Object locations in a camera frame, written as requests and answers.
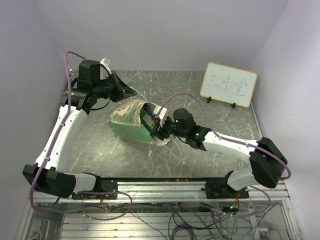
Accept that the small whiteboard yellow frame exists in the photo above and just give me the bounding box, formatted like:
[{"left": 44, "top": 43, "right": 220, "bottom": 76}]
[{"left": 199, "top": 62, "right": 258, "bottom": 108}]

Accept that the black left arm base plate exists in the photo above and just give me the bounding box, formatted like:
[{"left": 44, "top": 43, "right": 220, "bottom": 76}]
[{"left": 71, "top": 178, "right": 118, "bottom": 200}]

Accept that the green Fox's candy packet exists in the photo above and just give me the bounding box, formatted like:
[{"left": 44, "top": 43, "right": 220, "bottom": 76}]
[{"left": 139, "top": 104, "right": 155, "bottom": 137}]

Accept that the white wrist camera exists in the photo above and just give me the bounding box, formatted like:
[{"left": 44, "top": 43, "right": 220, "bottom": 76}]
[
  {"left": 152, "top": 104, "right": 168, "bottom": 127},
  {"left": 100, "top": 57, "right": 112, "bottom": 80}
]

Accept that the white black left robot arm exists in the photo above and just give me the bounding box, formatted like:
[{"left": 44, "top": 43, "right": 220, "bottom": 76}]
[{"left": 22, "top": 57, "right": 137, "bottom": 199}]

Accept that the aluminium mounting rail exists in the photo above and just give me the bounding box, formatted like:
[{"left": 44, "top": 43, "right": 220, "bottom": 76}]
[{"left": 33, "top": 181, "right": 291, "bottom": 203}]

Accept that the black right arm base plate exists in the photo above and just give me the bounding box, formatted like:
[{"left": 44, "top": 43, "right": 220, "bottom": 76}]
[{"left": 200, "top": 178, "right": 249, "bottom": 199}]

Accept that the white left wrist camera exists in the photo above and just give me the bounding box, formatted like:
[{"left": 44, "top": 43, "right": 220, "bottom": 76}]
[{"left": 100, "top": 57, "right": 112, "bottom": 80}]

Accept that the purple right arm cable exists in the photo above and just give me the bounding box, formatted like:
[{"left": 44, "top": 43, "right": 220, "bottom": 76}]
[{"left": 156, "top": 92, "right": 292, "bottom": 218}]

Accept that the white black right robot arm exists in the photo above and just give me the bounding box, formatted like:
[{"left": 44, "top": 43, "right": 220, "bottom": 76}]
[{"left": 153, "top": 107, "right": 288, "bottom": 198}]

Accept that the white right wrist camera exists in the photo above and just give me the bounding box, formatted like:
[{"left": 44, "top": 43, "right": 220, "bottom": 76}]
[{"left": 152, "top": 104, "right": 168, "bottom": 127}]

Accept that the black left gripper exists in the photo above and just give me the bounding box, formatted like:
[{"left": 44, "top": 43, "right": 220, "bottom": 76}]
[{"left": 93, "top": 70, "right": 138, "bottom": 103}]

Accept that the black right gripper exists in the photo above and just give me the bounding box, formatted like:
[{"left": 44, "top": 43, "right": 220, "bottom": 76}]
[{"left": 150, "top": 115, "right": 188, "bottom": 140}]

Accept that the green printed paper bag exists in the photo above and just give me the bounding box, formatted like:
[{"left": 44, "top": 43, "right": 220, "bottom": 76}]
[{"left": 107, "top": 99, "right": 170, "bottom": 146}]

